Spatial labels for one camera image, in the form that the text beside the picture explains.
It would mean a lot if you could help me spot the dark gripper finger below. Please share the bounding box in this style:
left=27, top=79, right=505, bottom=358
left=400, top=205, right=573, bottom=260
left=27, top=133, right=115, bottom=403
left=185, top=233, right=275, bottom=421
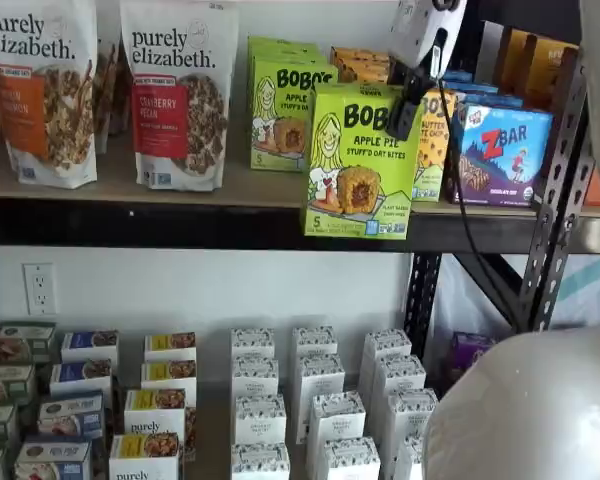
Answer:
left=388, top=63, right=434, bottom=142

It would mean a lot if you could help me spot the orange cardboard box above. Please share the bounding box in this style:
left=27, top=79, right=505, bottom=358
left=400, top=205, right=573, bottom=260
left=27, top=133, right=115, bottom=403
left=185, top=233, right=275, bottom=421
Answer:
left=527, top=35, right=581, bottom=107
left=583, top=167, right=600, bottom=207
left=499, top=27, right=536, bottom=94

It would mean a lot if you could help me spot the white pantry boxes group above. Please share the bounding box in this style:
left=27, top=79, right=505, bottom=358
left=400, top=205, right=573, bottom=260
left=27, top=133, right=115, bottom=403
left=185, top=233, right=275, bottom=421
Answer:
left=0, top=319, right=431, bottom=480

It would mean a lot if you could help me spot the black metal shelf rack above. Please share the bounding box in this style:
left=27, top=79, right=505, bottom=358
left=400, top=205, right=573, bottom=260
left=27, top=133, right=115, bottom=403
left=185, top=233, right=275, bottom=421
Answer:
left=0, top=0, right=596, bottom=361

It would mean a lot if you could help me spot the white wall power outlet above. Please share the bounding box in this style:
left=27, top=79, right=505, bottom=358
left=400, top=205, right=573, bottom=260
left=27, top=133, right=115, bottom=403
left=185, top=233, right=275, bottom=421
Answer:
left=23, top=263, right=58, bottom=315

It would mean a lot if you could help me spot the purple cardboard box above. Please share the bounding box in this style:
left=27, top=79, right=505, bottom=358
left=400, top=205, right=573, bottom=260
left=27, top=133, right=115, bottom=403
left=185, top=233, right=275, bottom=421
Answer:
left=447, top=331, right=497, bottom=384

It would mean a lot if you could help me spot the light wooden shelf board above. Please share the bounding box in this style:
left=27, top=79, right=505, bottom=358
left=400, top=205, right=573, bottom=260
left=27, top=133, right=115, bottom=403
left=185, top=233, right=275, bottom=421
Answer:
left=0, top=112, right=594, bottom=221

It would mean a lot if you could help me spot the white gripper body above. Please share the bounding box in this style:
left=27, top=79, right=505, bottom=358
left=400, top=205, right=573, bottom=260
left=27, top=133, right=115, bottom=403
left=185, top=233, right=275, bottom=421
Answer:
left=388, top=0, right=470, bottom=76

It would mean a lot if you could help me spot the thin black cable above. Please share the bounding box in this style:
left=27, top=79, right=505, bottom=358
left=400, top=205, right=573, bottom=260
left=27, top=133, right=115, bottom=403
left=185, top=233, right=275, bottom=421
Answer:
left=432, top=74, right=474, bottom=246

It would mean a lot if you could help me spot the white blue granola box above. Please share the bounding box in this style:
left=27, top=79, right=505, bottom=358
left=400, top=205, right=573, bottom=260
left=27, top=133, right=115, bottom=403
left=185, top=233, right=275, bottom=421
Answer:
left=60, top=329, right=120, bottom=366
left=13, top=438, right=93, bottom=480
left=37, top=391, right=106, bottom=442
left=48, top=358, right=115, bottom=401

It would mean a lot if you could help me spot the green Bobo's apple pie box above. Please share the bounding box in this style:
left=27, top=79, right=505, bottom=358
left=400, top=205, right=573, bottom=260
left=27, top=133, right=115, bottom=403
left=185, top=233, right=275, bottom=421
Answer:
left=248, top=62, right=340, bottom=175
left=299, top=82, right=420, bottom=240
left=247, top=34, right=334, bottom=69

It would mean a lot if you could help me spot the granola bag orange label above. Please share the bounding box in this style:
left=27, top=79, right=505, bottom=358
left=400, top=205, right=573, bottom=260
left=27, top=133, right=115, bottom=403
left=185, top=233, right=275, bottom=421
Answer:
left=0, top=0, right=100, bottom=190

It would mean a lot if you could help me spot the white yellow granola box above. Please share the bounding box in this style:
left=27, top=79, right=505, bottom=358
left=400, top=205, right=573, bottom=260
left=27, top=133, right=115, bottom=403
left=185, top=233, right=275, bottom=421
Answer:
left=139, top=358, right=198, bottom=399
left=108, top=432, right=182, bottom=480
left=123, top=388, right=188, bottom=439
left=143, top=331, right=198, bottom=364

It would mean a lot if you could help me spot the white plastic sheet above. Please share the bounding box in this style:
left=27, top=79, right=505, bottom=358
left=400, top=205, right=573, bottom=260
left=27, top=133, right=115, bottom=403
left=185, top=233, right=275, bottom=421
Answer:
left=437, top=252, right=600, bottom=334

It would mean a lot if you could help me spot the yellow Bobo's peanut butter box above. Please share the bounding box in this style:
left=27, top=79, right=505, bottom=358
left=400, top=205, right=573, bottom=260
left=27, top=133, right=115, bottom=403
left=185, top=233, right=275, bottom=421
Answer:
left=328, top=45, right=392, bottom=66
left=335, top=60, right=394, bottom=86
left=410, top=88, right=457, bottom=204

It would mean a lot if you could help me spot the white floral print box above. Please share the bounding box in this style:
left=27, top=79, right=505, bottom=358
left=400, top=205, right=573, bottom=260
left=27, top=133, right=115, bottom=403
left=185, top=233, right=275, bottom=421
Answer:
left=231, top=355, right=280, bottom=399
left=229, top=327, right=276, bottom=360
left=291, top=326, right=339, bottom=359
left=383, top=388, right=440, bottom=444
left=395, top=433, right=431, bottom=480
left=234, top=393, right=287, bottom=446
left=372, top=353, right=427, bottom=396
left=363, top=328, right=413, bottom=361
left=318, top=436, right=382, bottom=480
left=307, top=391, right=367, bottom=451
left=294, top=353, right=347, bottom=446
left=230, top=442, right=292, bottom=480

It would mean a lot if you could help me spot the granola bag red label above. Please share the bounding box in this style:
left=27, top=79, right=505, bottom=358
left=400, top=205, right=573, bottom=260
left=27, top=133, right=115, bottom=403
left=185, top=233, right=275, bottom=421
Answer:
left=118, top=0, right=240, bottom=193

